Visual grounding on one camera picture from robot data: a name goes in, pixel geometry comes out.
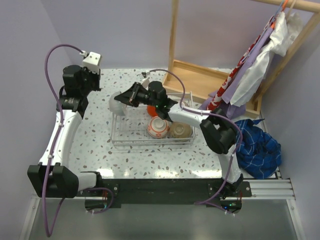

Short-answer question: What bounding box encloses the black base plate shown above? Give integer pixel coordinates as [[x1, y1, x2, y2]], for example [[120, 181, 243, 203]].
[[83, 177, 253, 211]]

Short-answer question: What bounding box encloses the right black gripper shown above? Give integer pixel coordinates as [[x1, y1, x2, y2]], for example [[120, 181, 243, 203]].
[[114, 83, 158, 109]]

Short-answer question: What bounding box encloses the red white patterned garment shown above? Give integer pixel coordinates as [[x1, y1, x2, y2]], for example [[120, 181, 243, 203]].
[[201, 20, 275, 111]]

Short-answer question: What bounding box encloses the clear wire dish rack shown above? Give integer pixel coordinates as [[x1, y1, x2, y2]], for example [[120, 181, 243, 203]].
[[109, 100, 196, 147]]

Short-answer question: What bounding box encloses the black bowl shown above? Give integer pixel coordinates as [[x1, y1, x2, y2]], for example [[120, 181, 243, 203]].
[[168, 122, 192, 139]]

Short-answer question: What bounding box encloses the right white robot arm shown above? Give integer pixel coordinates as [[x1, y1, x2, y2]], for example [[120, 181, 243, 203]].
[[111, 81, 243, 197]]

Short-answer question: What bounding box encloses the red floral white bowl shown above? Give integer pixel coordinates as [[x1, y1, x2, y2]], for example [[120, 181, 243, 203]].
[[146, 116, 170, 139]]

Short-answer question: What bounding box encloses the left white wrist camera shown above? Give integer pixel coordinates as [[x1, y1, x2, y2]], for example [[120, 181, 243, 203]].
[[79, 51, 102, 74]]

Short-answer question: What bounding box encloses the lilac hanging garment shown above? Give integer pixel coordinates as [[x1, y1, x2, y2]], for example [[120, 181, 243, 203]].
[[198, 27, 272, 120]]

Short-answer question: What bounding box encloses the aluminium rail frame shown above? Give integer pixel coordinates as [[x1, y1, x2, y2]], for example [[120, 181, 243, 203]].
[[28, 115, 297, 240]]

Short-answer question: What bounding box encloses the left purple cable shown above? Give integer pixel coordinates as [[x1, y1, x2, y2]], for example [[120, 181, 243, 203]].
[[41, 44, 116, 238]]

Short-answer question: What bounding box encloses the wooden clothes rack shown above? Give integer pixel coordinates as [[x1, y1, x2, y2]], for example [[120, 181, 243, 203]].
[[168, 0, 320, 118]]

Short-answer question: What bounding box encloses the blue checked cloth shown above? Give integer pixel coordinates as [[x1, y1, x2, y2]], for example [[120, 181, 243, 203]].
[[235, 119, 282, 180]]

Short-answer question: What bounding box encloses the white hanging garment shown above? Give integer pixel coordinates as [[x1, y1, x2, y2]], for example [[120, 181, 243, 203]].
[[229, 12, 304, 107]]

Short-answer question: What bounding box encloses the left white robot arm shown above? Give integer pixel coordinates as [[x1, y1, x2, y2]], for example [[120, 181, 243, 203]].
[[27, 65, 104, 198]]

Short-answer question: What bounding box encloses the dotted beige bowl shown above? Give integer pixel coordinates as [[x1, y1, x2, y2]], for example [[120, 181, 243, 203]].
[[181, 99, 193, 108]]

